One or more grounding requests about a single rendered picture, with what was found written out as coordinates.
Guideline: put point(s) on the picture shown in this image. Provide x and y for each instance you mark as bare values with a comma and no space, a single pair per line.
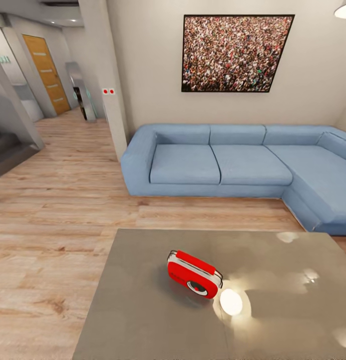
232,53

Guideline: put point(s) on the coffee table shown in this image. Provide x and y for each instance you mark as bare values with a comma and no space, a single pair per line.
283,298

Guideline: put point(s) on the radio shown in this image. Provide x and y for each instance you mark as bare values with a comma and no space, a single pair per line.
198,276

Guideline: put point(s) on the door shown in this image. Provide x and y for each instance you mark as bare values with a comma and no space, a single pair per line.
46,69

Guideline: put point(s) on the standing mirror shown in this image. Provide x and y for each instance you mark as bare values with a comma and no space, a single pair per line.
81,92

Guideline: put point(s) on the sofa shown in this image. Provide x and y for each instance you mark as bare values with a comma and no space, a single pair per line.
302,165

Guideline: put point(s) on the stairs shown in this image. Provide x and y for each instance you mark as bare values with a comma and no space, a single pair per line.
13,152

